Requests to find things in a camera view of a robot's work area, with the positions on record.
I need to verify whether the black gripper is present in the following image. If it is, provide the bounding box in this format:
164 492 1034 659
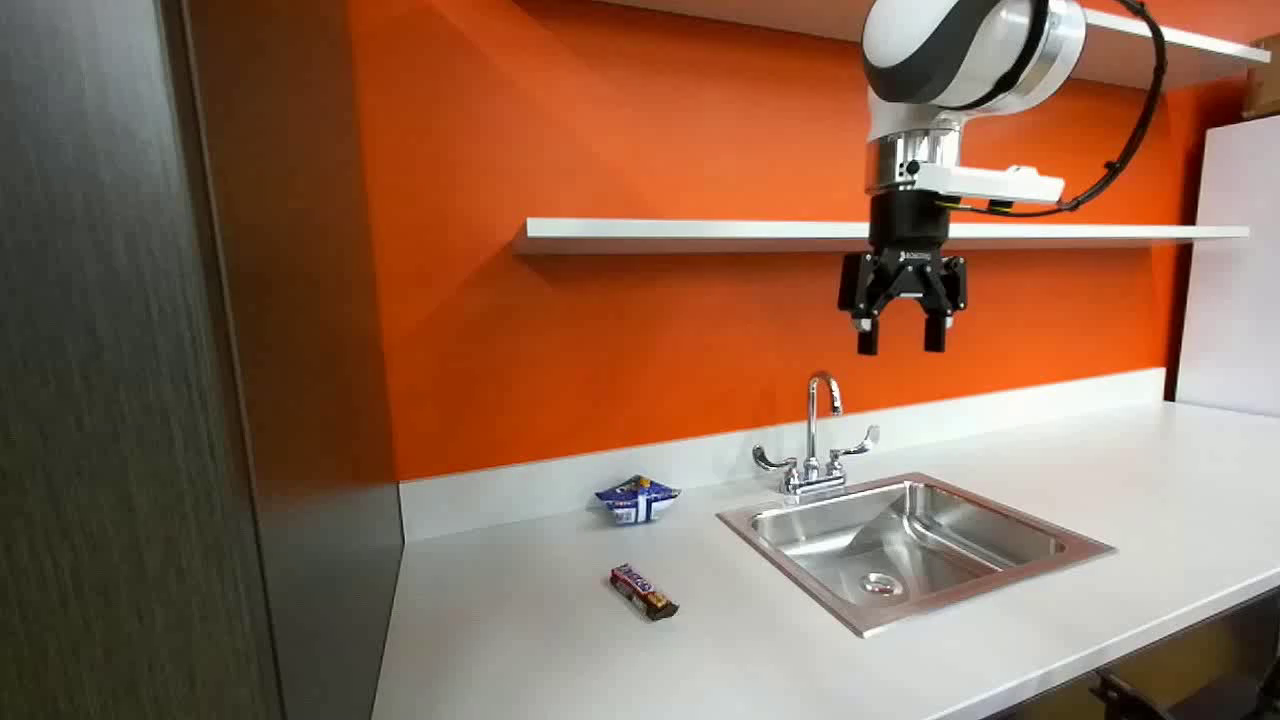
837 187 974 361

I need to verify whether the Snickers chocolate bar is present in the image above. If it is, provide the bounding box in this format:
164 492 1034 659
608 559 684 622

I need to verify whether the stainless steel sink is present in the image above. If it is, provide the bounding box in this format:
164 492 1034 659
718 469 1122 640

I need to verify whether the round sink drain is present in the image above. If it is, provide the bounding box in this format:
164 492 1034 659
855 569 912 604

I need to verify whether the blue snack packet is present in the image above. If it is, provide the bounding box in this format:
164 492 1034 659
593 472 684 529

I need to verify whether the white panel board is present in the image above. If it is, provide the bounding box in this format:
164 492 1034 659
1171 111 1280 419

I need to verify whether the dark chair under counter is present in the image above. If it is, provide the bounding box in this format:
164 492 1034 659
1086 659 1280 720

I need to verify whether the dark grey cabinet panel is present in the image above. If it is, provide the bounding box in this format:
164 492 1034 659
0 0 408 720

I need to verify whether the chrome two-handle faucet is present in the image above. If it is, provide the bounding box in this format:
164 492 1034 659
750 369 886 502

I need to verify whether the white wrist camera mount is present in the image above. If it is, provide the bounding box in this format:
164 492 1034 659
893 128 1072 213

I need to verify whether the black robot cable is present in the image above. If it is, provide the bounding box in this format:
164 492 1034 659
993 0 1171 218

